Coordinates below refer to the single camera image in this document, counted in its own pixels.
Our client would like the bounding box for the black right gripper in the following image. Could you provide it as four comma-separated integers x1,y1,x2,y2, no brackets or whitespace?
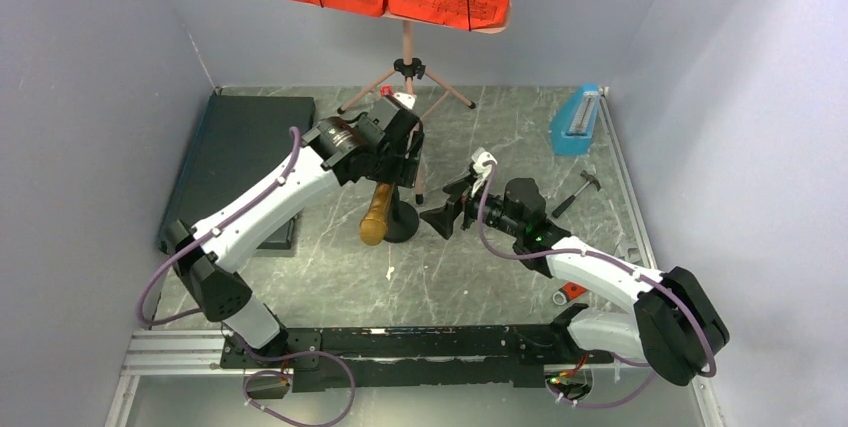
420,174,523,239

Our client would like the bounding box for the black microphone stand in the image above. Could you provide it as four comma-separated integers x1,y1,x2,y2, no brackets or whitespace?
384,187,420,244

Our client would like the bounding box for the gold microphone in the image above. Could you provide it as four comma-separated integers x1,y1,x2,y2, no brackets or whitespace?
359,183,395,246

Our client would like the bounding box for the blue metronome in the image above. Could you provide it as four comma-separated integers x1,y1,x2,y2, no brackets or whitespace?
549,84,602,156

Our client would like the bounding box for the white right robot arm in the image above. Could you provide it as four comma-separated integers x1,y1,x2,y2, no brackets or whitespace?
420,175,730,386

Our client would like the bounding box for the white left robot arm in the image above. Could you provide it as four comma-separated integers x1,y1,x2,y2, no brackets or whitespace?
167,92,425,367

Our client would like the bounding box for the pink music stand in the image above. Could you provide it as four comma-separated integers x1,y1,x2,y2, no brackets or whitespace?
336,10,513,205

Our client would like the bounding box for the red adjustable wrench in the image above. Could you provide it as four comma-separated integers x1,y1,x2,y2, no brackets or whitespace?
551,282,587,306

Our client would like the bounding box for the dark blue audio receiver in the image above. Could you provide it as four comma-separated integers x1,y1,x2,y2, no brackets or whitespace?
156,92,316,253

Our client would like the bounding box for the small black hammer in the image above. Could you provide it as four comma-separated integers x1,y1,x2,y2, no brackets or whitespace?
551,170,601,218

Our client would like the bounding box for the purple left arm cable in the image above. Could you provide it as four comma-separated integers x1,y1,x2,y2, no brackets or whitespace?
135,125,359,427

